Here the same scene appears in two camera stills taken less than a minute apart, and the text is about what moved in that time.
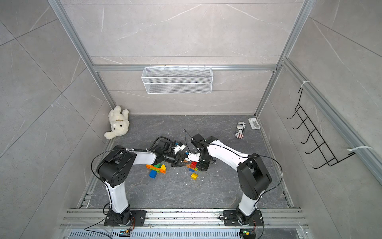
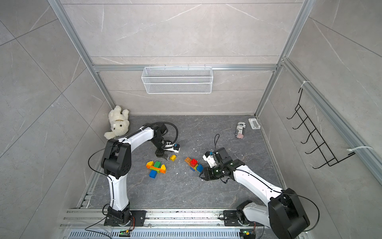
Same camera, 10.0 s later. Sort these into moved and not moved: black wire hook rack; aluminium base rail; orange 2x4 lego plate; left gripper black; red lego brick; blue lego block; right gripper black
Moved: right gripper black; left gripper black
Not moved: aluminium base rail; orange 2x4 lego plate; blue lego block; red lego brick; black wire hook rack
